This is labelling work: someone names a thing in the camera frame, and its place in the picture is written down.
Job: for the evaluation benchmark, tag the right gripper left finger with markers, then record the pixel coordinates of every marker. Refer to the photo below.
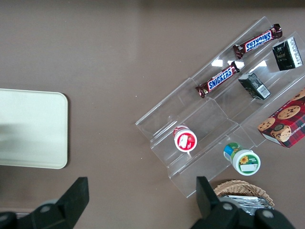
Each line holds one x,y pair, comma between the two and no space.
66,205

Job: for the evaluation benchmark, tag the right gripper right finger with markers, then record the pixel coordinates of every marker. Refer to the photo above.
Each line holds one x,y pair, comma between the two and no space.
208,202

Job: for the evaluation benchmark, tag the light wicker basket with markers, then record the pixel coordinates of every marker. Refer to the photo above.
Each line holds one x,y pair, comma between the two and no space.
240,187

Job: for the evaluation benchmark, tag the cream plastic tray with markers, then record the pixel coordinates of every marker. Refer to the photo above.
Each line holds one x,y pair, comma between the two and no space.
35,128

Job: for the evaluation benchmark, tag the green lid yogurt cup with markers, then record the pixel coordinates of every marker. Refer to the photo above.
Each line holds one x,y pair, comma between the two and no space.
245,162

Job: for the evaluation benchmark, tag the red lid yogurt cup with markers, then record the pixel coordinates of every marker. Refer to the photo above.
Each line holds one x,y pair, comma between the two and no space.
185,140

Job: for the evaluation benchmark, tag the clear acrylic stepped shelf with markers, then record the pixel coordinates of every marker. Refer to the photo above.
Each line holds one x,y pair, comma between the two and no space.
205,119

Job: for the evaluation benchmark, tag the red tartan cookie box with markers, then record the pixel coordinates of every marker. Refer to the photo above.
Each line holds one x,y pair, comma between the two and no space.
286,124

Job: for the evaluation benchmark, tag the Snickers chocolate bar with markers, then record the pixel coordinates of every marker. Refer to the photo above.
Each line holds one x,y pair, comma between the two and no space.
258,41
219,80

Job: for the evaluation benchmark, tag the small black carton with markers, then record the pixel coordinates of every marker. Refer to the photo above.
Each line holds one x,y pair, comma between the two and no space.
287,55
254,86

